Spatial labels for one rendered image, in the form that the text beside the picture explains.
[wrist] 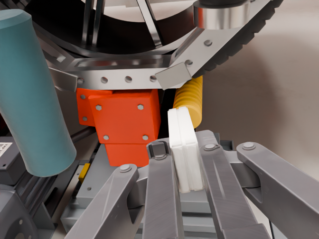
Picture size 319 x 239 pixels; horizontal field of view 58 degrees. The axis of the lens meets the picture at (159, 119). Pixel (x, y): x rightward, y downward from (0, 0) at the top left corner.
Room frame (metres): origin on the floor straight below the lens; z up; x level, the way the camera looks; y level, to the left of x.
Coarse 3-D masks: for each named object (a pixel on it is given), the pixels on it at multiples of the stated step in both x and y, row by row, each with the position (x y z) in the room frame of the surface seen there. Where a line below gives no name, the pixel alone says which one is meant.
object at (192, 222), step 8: (96, 144) 0.86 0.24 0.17; (224, 144) 0.79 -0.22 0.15; (232, 144) 0.77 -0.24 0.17; (96, 152) 0.80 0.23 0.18; (88, 160) 0.77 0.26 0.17; (88, 168) 0.72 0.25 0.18; (80, 176) 0.68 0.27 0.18; (80, 184) 0.67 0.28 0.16; (72, 200) 0.60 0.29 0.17; (72, 208) 0.59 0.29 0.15; (80, 208) 0.58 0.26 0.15; (64, 216) 0.55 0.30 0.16; (72, 216) 0.56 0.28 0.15; (184, 216) 0.51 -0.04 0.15; (192, 216) 0.51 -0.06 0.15; (200, 216) 0.51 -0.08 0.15; (208, 216) 0.50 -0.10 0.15; (64, 224) 0.54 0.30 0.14; (72, 224) 0.53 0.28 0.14; (184, 224) 0.47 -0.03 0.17; (192, 224) 0.47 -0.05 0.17; (200, 224) 0.47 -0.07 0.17; (208, 224) 0.48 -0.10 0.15; (136, 232) 0.50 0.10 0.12; (184, 232) 0.47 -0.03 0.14; (192, 232) 0.47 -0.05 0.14; (200, 232) 0.46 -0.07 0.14; (208, 232) 0.46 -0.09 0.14
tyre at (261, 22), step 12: (0, 0) 0.60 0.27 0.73; (276, 0) 0.50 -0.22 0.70; (264, 12) 0.50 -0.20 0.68; (252, 24) 0.50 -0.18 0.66; (264, 24) 0.51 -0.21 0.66; (240, 36) 0.51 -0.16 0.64; (252, 36) 0.51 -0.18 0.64; (228, 48) 0.51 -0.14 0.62; (240, 48) 0.51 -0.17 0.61; (216, 60) 0.52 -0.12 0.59; (204, 72) 0.53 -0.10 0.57
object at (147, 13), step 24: (24, 0) 0.61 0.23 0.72; (48, 0) 0.69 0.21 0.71; (72, 0) 0.77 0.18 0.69; (144, 0) 0.56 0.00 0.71; (48, 24) 0.61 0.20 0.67; (72, 24) 0.66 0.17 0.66; (96, 24) 0.58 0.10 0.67; (120, 24) 0.75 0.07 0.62; (144, 24) 0.75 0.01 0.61; (168, 24) 0.69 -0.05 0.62; (192, 24) 0.56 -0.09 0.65; (72, 48) 0.57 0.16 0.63; (96, 48) 0.58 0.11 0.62; (120, 48) 0.59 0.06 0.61; (144, 48) 0.57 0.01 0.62; (168, 48) 0.54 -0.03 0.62
